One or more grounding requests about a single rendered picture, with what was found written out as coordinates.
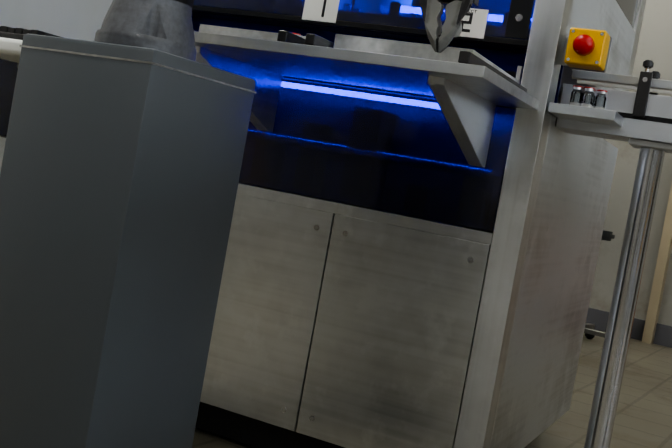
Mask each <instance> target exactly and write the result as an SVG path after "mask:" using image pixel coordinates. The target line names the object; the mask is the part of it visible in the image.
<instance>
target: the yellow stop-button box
mask: <svg viewBox="0 0 672 448"><path fill-rule="evenodd" d="M582 34H586V35H589V36H590V37H591V38H592V39H593V40H594V43H595V47H594V50H593V51H592V53H590V54H589V55H587V56H580V55H578V54H577V53H576V52H575V51H574V49H573V41H574V39H575V38H576V37H577V36H579V35H582ZM611 42H612V37H611V36H609V34H608V33H607V31H605V30H594V29H584V28H574V27H573V28H571V29H570V33H569V38H568V43H567V49H566V54H565V60H564V62H565V63H566V64H567V65H568V66H569V68H571V69H576V70H585V71H593V72H602V73H605V72H606V69H607V64H608V58H609V53H610V47H611Z"/></svg>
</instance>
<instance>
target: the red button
mask: <svg viewBox="0 0 672 448"><path fill-rule="evenodd" d="M594 47H595V43H594V40H593V39H592V38H591V37H590V36H589V35H586V34H582V35H579V36H577V37H576V38H575V39H574V41H573V49H574V51H575V52H576V53H577V54H578V55H580V56H587V55H589V54H590V53H592V51H593V50H594Z"/></svg>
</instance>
